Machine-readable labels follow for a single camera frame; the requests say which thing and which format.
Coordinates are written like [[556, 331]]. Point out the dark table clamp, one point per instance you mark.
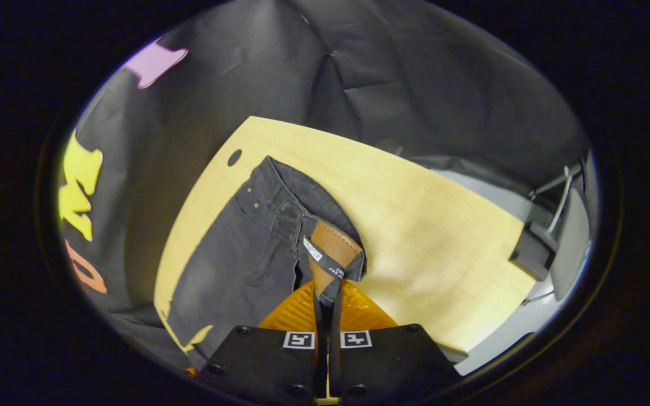
[[534, 251]]

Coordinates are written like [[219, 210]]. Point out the black backdrop cloth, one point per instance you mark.
[[415, 67]]

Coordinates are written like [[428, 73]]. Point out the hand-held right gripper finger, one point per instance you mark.
[[320, 361], [334, 361]]

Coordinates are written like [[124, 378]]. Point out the black jeans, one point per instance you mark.
[[235, 254]]

